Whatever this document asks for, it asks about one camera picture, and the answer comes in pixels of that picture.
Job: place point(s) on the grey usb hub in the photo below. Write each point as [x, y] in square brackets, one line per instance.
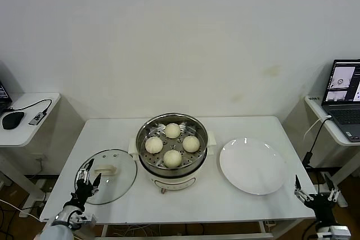
[37, 118]

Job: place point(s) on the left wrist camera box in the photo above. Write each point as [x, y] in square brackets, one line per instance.
[84, 218]

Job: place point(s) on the left robot arm grey sleeve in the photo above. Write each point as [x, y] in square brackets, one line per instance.
[56, 223]

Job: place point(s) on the black open laptop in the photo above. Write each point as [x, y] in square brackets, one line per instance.
[4, 94]

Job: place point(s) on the white steamed baozi bun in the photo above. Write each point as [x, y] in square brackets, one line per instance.
[191, 143]
[172, 158]
[172, 130]
[154, 144]

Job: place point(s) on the black computer mouse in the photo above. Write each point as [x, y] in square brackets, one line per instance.
[12, 120]

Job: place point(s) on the white table frame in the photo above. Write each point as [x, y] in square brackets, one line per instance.
[225, 236]

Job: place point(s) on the grey open laptop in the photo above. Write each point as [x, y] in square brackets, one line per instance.
[343, 116]

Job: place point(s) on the round glass pot lid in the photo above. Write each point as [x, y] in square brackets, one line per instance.
[121, 186]

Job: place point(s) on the white side table with mouse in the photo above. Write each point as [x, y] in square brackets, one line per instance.
[33, 136]

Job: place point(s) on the large white round plate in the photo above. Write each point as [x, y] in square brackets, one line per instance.
[250, 167]

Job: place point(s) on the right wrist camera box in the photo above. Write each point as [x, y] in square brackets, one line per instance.
[334, 233]

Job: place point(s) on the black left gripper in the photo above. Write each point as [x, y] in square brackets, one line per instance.
[84, 192]

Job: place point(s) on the white wall socket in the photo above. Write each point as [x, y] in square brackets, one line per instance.
[38, 157]

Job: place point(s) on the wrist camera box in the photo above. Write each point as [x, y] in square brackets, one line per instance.
[334, 233]
[84, 218]

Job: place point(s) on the white side table with sticker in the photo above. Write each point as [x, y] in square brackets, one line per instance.
[315, 108]

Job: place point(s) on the black text sticker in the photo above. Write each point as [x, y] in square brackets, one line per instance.
[314, 98]

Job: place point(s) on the perforated steel steamer basket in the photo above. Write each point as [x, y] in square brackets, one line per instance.
[172, 145]

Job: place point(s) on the cream electric cooking pot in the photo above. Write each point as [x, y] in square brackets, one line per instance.
[171, 182]

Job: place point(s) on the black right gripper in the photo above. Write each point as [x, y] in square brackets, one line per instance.
[323, 206]

